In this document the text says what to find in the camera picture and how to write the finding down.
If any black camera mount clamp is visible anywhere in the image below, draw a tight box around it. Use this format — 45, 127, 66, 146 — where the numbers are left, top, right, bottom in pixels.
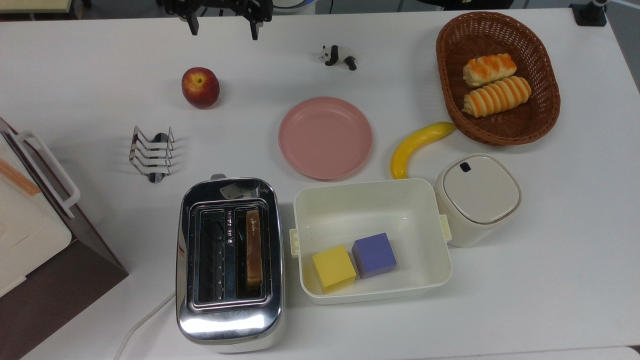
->
570, 0, 609, 27

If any white plastic container box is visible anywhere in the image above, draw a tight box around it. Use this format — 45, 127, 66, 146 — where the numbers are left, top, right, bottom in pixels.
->
289, 178, 453, 306

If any panda figurine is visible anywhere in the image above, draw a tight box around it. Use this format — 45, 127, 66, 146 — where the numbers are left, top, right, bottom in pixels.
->
318, 44, 358, 71

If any yellow banana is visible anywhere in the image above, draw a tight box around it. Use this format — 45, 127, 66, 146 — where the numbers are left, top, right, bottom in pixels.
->
390, 121, 456, 180

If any white appliance with handle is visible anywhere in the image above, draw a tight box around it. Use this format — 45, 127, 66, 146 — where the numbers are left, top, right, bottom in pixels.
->
0, 117, 82, 299

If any yellow cube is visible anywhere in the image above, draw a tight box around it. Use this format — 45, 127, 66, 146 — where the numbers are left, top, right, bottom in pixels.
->
312, 244, 357, 294

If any white lidded bin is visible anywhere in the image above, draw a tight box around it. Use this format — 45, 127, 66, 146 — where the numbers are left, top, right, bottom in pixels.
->
434, 153, 523, 248

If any brown bread slice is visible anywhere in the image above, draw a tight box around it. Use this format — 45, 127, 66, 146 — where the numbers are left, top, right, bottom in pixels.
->
244, 209, 264, 289

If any brown wicker basket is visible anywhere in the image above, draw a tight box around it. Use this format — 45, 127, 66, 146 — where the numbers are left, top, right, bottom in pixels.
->
435, 11, 562, 147

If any long striped bread roll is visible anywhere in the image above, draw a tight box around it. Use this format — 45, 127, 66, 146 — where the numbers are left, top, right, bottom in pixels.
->
461, 75, 532, 119

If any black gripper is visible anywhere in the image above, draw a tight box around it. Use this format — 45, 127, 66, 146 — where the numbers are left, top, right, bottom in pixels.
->
162, 0, 274, 41

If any white toaster power cable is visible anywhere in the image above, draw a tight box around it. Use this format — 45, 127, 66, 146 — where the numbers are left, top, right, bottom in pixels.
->
114, 291, 177, 360

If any red apple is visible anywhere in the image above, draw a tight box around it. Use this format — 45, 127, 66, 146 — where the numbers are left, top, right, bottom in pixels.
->
181, 67, 221, 110

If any chrome two-slot toaster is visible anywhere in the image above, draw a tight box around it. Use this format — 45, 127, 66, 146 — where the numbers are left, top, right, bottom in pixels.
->
175, 173, 286, 354

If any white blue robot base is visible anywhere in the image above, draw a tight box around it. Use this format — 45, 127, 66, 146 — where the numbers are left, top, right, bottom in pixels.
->
273, 0, 317, 15

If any beige side table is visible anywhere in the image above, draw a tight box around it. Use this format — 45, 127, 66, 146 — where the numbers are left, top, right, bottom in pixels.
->
0, 0, 74, 14

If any metal toast rack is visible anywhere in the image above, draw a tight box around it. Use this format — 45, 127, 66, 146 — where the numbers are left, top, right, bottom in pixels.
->
128, 125, 175, 184

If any short striped bread roll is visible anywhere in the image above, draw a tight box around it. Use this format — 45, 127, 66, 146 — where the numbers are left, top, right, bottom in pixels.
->
462, 53, 518, 89

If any purple cube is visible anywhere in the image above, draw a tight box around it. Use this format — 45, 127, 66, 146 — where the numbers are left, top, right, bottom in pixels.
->
351, 232, 398, 280

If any pink plate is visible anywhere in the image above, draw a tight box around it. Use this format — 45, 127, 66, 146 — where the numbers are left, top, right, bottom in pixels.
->
278, 96, 374, 181

